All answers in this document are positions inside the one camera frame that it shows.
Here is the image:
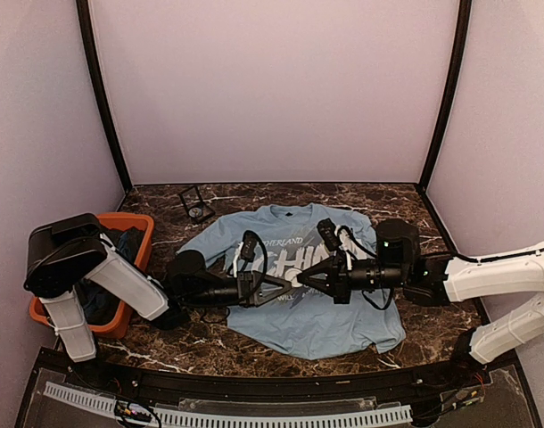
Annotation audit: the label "light blue printed t-shirt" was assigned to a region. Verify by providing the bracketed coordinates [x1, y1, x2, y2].
[182, 203, 406, 360]

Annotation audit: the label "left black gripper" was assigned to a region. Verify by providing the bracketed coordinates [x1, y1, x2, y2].
[184, 270, 293, 309]

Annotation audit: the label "white slotted cable duct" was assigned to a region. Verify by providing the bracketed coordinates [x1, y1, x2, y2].
[43, 382, 413, 427]

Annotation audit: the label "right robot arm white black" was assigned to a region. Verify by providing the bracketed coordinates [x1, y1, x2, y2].
[297, 218, 544, 387]

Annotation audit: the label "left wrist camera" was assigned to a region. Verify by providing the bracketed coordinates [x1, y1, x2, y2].
[231, 230, 260, 277]

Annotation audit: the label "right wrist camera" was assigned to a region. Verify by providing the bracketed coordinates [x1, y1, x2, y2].
[317, 218, 357, 271]

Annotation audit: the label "black front table rail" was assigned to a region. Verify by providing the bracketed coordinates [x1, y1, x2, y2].
[21, 348, 529, 413]

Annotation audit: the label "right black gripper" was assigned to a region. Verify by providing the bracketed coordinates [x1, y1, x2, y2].
[297, 249, 408, 304]

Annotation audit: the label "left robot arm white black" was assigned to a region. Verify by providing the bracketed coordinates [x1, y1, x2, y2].
[23, 213, 292, 389]

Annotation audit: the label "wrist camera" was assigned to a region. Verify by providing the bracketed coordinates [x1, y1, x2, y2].
[317, 218, 357, 271]
[231, 230, 260, 277]

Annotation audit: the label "black frame post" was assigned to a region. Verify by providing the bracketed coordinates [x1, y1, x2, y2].
[418, 0, 473, 193]
[75, 0, 133, 194]

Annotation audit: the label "black right frame post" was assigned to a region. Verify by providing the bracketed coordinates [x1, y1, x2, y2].
[418, 0, 473, 193]

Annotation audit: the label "orange plastic bin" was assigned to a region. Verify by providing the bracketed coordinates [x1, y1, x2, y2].
[27, 212, 154, 339]

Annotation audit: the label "black left frame post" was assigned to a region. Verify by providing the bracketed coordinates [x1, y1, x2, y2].
[75, 0, 133, 194]

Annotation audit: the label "dark clothes in bin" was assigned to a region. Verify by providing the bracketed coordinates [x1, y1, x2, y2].
[75, 227, 144, 325]

